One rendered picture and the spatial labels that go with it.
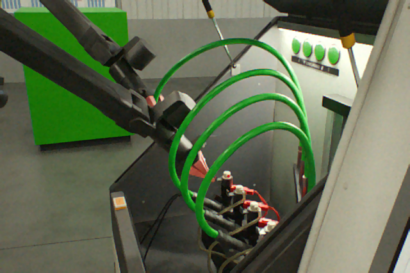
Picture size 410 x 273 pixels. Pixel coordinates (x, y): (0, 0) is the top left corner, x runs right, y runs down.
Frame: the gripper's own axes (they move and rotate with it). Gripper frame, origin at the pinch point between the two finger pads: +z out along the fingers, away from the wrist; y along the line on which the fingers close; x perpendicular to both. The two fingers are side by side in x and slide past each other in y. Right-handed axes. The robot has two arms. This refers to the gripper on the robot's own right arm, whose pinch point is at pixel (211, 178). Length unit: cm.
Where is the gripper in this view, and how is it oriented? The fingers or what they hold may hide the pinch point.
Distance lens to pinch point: 100.8
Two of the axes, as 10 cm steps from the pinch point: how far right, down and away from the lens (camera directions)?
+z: 6.9, 6.8, 2.5
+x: -0.4, -3.1, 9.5
